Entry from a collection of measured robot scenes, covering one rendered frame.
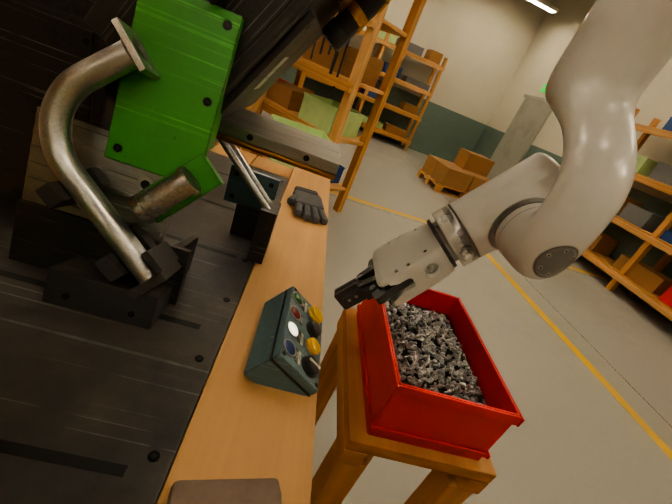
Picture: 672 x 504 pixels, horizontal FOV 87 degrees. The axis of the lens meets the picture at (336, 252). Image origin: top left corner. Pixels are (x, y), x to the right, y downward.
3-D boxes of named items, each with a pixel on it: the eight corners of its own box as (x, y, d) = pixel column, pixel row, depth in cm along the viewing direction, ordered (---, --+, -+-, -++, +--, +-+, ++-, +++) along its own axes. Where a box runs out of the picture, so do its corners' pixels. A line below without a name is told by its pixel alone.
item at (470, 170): (465, 190, 724) (484, 156, 691) (487, 207, 659) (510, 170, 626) (416, 175, 679) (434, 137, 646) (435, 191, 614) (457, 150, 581)
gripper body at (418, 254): (472, 277, 46) (397, 316, 49) (450, 242, 55) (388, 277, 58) (447, 234, 43) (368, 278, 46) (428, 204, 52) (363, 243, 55)
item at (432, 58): (407, 151, 903) (450, 57, 804) (286, 106, 821) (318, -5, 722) (401, 146, 950) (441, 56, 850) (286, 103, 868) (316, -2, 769)
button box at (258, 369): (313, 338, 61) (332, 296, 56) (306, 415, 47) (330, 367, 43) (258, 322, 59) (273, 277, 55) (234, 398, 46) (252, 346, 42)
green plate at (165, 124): (212, 184, 54) (252, 39, 49) (196, 187, 46) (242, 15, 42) (134, 157, 52) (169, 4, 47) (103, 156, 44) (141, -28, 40)
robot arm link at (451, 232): (488, 270, 46) (466, 281, 47) (466, 240, 54) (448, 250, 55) (460, 221, 43) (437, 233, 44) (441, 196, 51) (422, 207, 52)
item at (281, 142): (334, 158, 74) (339, 144, 72) (333, 181, 59) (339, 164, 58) (140, 86, 67) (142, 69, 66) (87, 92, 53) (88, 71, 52)
